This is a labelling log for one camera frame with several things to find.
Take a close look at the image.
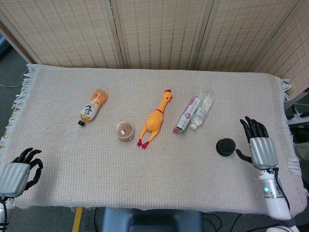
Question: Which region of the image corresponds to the blue chair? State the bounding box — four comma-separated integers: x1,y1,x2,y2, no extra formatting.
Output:
100,207,204,232

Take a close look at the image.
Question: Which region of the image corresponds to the white cable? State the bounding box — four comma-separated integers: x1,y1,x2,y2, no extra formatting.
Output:
0,71,28,88

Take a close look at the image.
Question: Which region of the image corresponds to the woven bamboo folding screen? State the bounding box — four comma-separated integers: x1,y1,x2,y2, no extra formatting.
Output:
0,0,309,101

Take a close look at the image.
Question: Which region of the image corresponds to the black cable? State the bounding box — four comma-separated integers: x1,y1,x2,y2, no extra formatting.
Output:
201,212,242,232

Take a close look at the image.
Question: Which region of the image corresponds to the clear jar with brown contents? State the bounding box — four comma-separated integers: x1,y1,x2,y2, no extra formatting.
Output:
116,121,136,143

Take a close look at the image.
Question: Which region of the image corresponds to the yellow rubber chicken toy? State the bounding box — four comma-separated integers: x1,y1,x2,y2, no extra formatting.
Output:
137,89,173,149

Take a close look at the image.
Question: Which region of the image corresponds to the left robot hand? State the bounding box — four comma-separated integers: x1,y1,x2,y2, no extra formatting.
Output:
0,147,44,198

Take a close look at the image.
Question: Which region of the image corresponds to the pink and white carton box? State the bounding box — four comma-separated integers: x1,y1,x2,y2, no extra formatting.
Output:
172,95,201,134

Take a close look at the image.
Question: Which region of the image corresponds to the beige waffle-weave tablecloth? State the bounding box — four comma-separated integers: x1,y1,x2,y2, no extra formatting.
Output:
0,63,309,216

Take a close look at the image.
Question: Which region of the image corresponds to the orange juice bottle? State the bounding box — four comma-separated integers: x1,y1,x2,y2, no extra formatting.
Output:
77,88,109,127

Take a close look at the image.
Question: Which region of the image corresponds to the clear water bottle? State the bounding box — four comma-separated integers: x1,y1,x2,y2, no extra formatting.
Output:
189,91,215,131

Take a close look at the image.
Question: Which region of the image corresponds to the black round object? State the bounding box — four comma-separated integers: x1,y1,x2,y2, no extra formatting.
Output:
215,138,237,157

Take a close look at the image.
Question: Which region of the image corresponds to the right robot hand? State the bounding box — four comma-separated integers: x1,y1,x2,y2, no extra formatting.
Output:
236,116,278,170

